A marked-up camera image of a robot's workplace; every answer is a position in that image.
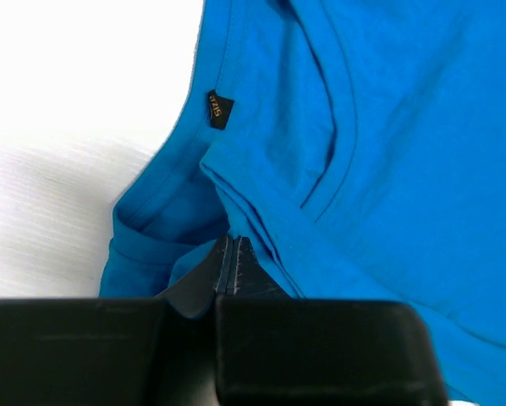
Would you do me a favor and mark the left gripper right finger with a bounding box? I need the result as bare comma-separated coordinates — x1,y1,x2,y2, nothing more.
215,238,448,405

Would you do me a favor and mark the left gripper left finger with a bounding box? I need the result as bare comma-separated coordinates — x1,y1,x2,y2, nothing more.
0,236,233,405

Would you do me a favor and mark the blue polo t-shirt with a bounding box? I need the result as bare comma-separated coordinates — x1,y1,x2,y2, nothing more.
100,1,506,405

